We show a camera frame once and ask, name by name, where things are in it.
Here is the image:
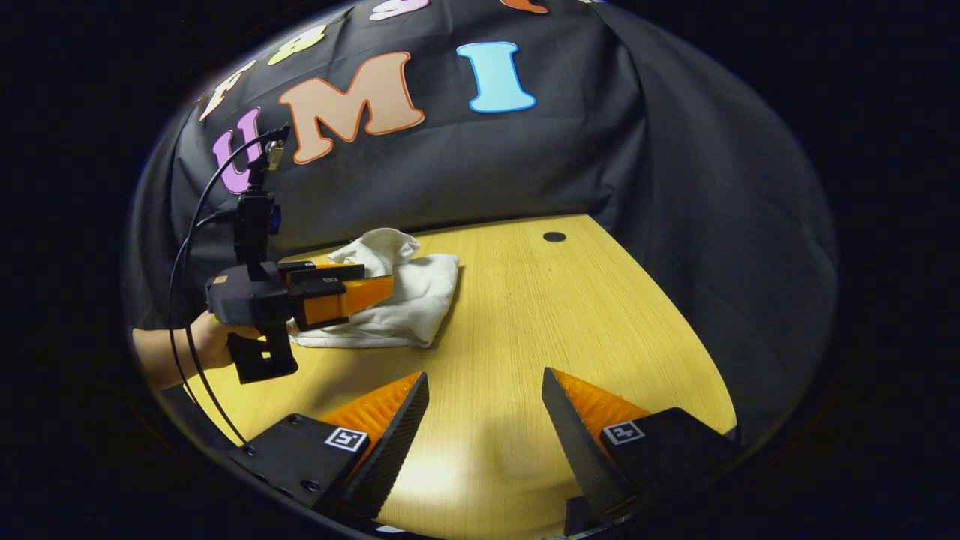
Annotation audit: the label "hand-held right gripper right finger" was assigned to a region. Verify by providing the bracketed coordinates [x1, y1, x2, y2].
[541, 367, 744, 538]

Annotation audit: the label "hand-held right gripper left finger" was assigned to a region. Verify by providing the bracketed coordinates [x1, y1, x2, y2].
[229, 371, 431, 521]

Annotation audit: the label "white jeans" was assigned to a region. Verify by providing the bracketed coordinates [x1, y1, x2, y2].
[289, 227, 460, 350]

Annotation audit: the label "black backdrop cloth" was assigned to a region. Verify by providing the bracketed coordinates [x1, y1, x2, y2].
[124, 0, 839, 451]

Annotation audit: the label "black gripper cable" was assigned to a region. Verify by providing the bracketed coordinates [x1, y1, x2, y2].
[168, 127, 290, 445]
[183, 212, 239, 376]

